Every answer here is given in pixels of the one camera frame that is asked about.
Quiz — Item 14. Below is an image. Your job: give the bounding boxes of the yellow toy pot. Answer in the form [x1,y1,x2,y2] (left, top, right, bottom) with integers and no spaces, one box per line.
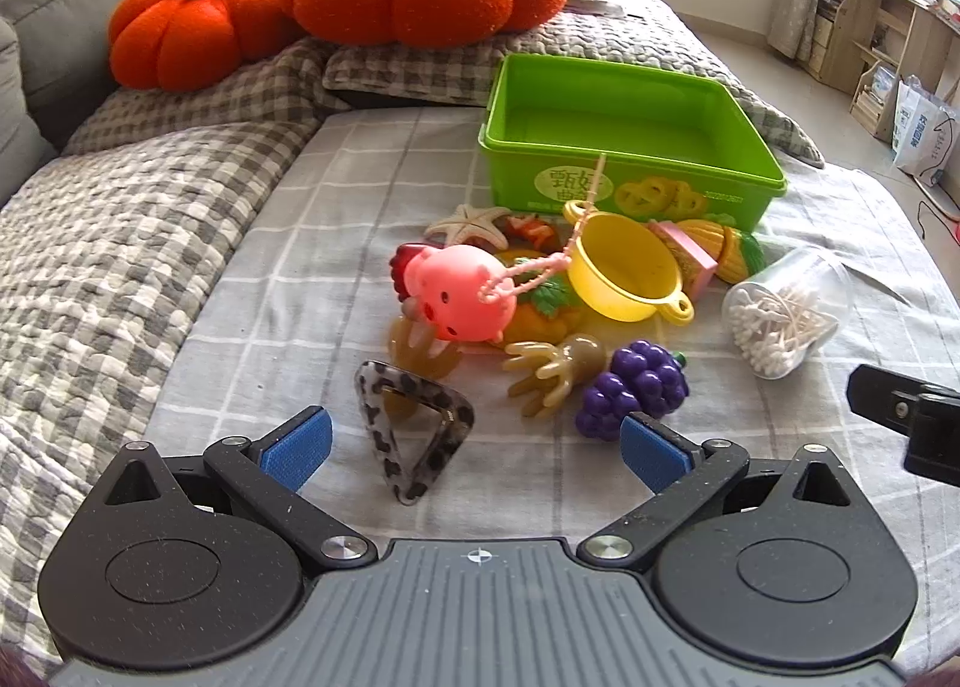
[562,199,695,326]

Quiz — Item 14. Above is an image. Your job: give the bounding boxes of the toy corn cob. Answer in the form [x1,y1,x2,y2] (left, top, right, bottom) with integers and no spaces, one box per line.
[675,216,766,283]

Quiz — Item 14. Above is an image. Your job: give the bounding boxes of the red toy crab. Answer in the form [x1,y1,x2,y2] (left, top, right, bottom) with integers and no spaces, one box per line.
[502,211,563,253]

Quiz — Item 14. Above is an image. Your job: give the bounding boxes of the beige toy starfish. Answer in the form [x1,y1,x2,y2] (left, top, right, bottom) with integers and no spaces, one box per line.
[424,203,511,249]

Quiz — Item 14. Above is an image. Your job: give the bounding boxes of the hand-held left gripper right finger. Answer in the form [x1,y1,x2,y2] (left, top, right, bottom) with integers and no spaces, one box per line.
[577,411,856,572]

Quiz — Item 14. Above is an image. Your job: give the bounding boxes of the grey gingham quilt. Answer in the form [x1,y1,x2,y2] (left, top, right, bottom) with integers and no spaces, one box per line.
[0,38,357,632]

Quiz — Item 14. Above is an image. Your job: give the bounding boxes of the white paper bag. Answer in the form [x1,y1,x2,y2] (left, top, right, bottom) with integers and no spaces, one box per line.
[891,76,960,189]

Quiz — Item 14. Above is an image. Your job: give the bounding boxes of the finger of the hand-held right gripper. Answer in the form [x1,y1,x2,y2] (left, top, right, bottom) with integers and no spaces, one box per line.
[846,363,960,487]

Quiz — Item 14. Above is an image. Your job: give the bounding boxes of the pink toy pig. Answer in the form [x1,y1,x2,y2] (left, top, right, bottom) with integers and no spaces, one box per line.
[390,243,518,344]

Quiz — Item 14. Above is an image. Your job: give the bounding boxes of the pink toy cake slice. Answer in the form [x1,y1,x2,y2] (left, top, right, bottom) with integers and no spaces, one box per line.
[649,218,725,298]

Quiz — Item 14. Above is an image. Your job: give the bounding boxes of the amber hair claw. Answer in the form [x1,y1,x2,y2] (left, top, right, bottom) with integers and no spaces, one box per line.
[386,316,462,380]

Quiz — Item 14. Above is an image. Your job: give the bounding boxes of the purple toy grapes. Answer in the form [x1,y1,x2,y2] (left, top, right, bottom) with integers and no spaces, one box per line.
[576,340,691,442]

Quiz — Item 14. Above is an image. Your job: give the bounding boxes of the grey gingham pillow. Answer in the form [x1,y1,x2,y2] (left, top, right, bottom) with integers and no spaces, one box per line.
[322,0,826,170]

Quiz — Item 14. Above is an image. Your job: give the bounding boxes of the brown toy octopus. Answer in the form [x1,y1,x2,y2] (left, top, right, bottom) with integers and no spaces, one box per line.
[502,333,608,422]

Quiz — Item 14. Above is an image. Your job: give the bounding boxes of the clear cotton swab jar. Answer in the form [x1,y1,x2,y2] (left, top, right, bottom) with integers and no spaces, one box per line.
[721,244,856,380]

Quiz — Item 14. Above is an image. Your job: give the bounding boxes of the wooden bookshelf desk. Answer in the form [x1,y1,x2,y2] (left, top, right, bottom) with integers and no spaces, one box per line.
[806,0,960,142]

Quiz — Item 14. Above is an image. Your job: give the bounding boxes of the grey checked bedsheet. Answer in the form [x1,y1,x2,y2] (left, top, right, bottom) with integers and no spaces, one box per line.
[139,103,960,687]

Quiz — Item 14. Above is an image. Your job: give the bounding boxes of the small tomato plush cushion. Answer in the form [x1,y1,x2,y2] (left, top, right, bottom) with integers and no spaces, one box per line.
[109,0,310,90]

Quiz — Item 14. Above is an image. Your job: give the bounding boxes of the orange toy with green leaves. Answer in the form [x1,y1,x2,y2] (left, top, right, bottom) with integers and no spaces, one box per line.
[495,248,590,344]

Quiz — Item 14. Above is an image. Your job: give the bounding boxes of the green plastic box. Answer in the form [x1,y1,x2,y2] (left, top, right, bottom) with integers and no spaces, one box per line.
[478,53,788,232]

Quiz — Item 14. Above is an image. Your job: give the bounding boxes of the leopard print hair clip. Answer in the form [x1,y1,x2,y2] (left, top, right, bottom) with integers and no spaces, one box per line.
[354,359,475,506]

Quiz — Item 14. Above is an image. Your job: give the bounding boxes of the grey sofa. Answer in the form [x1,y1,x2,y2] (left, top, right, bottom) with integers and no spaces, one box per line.
[0,0,177,204]

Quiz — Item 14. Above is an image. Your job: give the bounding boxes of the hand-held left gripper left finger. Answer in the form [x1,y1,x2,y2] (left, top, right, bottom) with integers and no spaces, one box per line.
[105,404,376,575]

